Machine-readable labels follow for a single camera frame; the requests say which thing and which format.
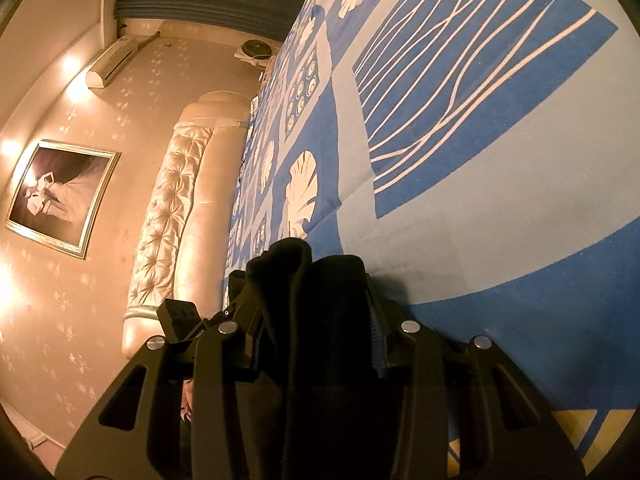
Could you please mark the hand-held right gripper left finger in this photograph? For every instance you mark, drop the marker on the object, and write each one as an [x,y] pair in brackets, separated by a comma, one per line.
[255,342]

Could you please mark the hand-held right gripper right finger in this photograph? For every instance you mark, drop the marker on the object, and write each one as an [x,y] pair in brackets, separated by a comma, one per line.
[378,340]

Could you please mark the black pants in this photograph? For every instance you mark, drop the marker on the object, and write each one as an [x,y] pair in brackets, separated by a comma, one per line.
[320,360]

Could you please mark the person's left hand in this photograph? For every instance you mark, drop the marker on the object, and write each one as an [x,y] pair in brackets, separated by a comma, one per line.
[188,402]

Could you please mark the cream tufted headboard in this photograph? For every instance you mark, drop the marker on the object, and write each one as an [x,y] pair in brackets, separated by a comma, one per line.
[200,185]

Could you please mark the blue patterned blanket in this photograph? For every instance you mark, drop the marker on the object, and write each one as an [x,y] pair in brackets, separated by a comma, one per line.
[500,210]

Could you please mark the white air conditioner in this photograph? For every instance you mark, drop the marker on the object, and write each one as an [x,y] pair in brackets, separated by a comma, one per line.
[110,62]

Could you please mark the framed wall picture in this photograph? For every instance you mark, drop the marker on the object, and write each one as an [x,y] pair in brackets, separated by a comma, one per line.
[60,195]

